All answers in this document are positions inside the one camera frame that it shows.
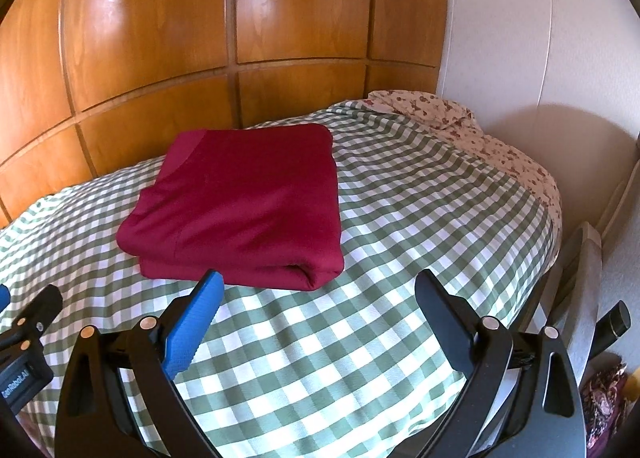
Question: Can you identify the black cylinder with gold band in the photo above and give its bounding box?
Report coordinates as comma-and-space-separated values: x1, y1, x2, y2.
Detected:
594, 300, 632, 355

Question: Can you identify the grey folded chair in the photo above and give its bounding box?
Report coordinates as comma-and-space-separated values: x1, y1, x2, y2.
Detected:
542, 222, 606, 389

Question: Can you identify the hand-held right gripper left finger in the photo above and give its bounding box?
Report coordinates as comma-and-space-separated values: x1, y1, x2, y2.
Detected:
54, 269, 226, 458

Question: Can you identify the wooden panelled headboard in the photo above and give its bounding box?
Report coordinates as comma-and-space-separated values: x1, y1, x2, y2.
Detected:
0, 0, 451, 229

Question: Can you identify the green white checked blanket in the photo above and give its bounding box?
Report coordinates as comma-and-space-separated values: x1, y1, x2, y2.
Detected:
0, 100, 563, 458

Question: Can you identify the maroon patterned cloth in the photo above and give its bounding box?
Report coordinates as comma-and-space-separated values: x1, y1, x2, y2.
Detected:
580, 362, 632, 450

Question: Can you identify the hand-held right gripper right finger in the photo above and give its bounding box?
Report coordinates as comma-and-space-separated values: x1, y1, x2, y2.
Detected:
415, 269, 586, 458

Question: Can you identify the red shirt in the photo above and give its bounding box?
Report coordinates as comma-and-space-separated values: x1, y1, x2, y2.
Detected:
116, 123, 346, 292

